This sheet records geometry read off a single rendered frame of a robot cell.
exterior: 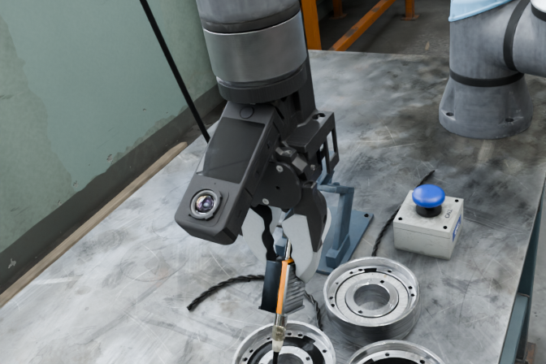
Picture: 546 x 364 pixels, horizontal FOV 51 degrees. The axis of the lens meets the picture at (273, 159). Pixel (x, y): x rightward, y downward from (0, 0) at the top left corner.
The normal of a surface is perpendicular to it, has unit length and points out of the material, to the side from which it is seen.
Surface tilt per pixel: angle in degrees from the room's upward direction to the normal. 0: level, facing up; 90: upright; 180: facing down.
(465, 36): 90
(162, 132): 89
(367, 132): 0
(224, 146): 29
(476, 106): 73
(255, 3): 90
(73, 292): 0
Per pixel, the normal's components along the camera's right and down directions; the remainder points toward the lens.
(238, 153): -0.32, -0.48
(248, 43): -0.02, 0.52
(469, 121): -0.59, 0.22
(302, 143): -0.16, -0.84
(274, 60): 0.28, 0.47
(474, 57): -0.61, 0.50
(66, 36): 0.87, 0.14
